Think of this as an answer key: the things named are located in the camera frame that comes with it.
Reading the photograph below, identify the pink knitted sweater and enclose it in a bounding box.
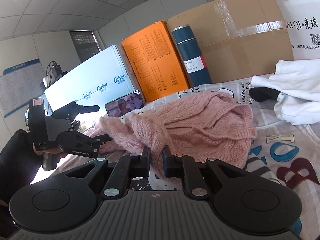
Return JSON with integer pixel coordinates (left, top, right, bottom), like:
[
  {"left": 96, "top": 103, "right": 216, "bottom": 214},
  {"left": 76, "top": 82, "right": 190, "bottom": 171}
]
[{"left": 86, "top": 92, "right": 257, "bottom": 178}]

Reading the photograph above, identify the person's left hand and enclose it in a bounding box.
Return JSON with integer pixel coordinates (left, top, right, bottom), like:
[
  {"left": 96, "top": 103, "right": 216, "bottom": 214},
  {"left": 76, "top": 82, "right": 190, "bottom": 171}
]
[{"left": 33, "top": 147, "right": 68, "bottom": 158}]

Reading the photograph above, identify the black device on cartons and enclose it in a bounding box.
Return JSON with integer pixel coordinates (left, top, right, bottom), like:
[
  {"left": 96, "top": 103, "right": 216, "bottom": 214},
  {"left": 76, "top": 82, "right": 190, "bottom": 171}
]
[{"left": 46, "top": 61, "right": 68, "bottom": 81}]

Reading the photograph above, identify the light blue Cabau carton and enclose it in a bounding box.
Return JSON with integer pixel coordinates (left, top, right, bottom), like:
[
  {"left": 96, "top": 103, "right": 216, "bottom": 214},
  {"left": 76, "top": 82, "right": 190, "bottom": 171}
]
[{"left": 44, "top": 45, "right": 139, "bottom": 116}]

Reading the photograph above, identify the smartphone with lit screen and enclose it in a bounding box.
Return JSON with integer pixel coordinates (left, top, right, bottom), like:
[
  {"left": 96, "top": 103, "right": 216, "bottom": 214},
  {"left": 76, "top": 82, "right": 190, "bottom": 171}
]
[{"left": 105, "top": 90, "right": 144, "bottom": 118}]

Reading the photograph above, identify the dark window blind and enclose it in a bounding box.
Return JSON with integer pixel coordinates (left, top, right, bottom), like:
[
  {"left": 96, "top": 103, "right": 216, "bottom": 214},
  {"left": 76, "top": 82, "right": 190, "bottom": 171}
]
[{"left": 69, "top": 30, "right": 100, "bottom": 62}]

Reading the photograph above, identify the dark blue vacuum bottle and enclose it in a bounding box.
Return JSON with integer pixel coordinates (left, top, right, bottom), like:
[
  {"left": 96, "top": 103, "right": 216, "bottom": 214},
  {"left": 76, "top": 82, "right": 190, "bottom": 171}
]
[{"left": 171, "top": 25, "right": 212, "bottom": 87}]

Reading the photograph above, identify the orange cardboard box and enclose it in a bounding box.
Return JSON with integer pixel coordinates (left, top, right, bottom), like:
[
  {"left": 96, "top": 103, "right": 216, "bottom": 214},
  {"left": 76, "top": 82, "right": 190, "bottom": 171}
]
[{"left": 121, "top": 21, "right": 189, "bottom": 102}]

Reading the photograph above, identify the black sock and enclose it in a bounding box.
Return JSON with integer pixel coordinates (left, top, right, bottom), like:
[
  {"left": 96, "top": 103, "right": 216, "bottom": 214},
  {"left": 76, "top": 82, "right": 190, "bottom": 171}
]
[{"left": 249, "top": 87, "right": 280, "bottom": 102}]

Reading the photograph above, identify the cartoon print bed sheet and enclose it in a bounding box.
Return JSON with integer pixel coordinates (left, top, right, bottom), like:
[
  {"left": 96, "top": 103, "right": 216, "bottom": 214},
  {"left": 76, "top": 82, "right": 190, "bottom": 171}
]
[{"left": 49, "top": 73, "right": 320, "bottom": 238}]

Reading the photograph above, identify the large brown cardboard box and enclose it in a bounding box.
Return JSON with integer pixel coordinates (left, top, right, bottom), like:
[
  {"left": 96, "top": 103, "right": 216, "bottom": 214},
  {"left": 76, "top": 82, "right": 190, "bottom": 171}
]
[{"left": 167, "top": 0, "right": 293, "bottom": 83}]

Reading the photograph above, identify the white garment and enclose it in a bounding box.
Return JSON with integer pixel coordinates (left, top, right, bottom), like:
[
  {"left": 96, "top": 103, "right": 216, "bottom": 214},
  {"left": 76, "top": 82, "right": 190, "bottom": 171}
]
[{"left": 251, "top": 59, "right": 319, "bottom": 125}]

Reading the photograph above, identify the white paper shopping bag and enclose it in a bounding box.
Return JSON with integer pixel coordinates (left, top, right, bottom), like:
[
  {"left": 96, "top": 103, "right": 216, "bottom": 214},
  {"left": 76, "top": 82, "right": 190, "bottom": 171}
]
[{"left": 276, "top": 0, "right": 320, "bottom": 60}]

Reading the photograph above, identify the wall notice board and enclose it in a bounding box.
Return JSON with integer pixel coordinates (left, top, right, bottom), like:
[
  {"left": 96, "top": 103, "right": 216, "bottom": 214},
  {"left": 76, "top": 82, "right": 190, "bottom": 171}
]
[{"left": 0, "top": 59, "right": 45, "bottom": 118}]

